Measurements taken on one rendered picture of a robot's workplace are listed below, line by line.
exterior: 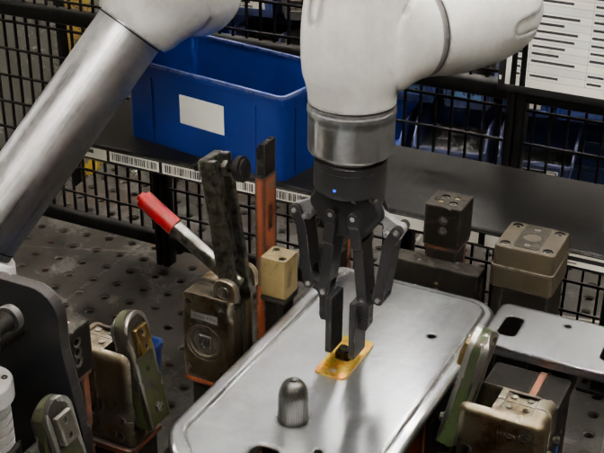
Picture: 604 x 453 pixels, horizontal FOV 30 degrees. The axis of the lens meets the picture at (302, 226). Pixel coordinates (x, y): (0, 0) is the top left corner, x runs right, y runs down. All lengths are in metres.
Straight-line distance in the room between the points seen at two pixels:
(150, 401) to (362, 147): 0.34
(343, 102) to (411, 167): 0.60
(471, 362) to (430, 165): 0.62
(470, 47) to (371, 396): 0.38
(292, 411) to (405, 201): 0.50
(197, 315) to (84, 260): 0.85
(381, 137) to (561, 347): 0.36
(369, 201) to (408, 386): 0.21
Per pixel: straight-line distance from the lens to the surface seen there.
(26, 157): 1.62
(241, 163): 1.22
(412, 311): 1.37
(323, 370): 1.25
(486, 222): 1.53
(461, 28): 1.14
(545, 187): 1.65
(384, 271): 1.18
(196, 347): 1.34
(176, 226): 1.30
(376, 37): 1.07
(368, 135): 1.11
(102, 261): 2.13
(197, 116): 1.69
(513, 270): 1.42
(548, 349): 1.33
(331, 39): 1.07
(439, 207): 1.45
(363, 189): 1.14
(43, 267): 2.13
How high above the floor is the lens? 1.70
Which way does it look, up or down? 27 degrees down
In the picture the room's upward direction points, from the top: 1 degrees clockwise
